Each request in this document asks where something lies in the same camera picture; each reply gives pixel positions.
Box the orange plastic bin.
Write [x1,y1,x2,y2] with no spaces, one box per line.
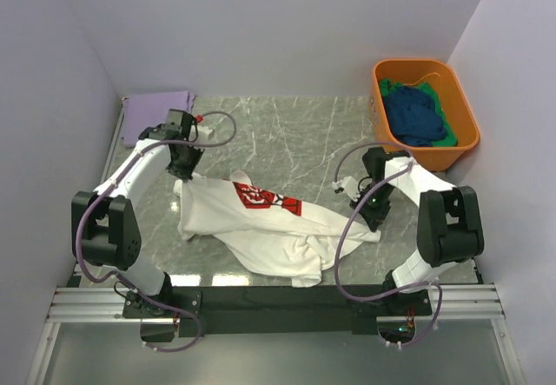
[368,58,480,171]

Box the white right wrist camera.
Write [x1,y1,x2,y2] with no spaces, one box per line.
[332,176,360,200]

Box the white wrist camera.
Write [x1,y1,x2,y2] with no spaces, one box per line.
[332,176,360,200]
[189,115,214,143]

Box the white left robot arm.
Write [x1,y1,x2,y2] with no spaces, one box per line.
[71,110,212,317]

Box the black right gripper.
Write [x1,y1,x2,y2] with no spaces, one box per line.
[351,182,395,232]

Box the blue t-shirt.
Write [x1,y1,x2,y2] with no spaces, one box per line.
[381,86,448,148]

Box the folded lavender t-shirt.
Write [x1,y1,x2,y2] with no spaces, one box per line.
[121,90,196,148]

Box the green t-shirt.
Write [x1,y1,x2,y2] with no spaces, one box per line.
[378,78,460,148]

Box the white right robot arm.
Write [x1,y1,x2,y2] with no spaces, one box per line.
[334,147,485,315]

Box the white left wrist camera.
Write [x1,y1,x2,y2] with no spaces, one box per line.
[189,115,214,143]

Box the aluminium extrusion rail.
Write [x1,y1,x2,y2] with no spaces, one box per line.
[46,284,506,323]

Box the white t-shirt red print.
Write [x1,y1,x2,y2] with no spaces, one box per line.
[173,170,381,288]

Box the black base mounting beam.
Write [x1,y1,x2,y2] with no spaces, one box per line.
[121,284,435,344]

